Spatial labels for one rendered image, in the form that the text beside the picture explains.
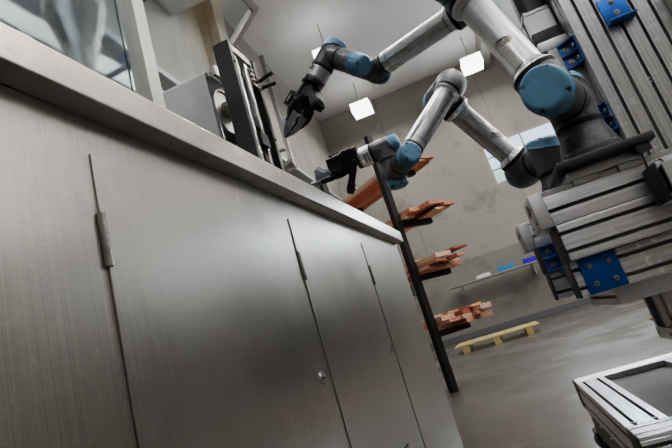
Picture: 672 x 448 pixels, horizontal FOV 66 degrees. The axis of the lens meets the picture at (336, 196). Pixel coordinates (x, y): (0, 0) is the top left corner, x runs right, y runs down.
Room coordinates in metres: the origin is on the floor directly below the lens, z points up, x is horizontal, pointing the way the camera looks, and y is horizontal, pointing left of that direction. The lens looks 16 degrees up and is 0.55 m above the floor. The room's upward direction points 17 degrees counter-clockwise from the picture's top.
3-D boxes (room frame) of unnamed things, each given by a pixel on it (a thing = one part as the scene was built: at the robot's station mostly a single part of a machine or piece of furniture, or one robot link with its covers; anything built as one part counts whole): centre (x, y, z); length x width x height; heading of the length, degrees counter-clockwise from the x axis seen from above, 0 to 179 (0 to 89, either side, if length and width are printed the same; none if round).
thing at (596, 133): (1.29, -0.66, 0.87); 0.15 x 0.15 x 0.10
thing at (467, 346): (8.20, -1.69, 0.06); 1.27 x 0.88 x 0.12; 79
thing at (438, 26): (1.46, -0.41, 1.39); 0.49 x 0.11 x 0.12; 54
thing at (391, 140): (1.75, -0.22, 1.17); 0.11 x 0.08 x 0.09; 74
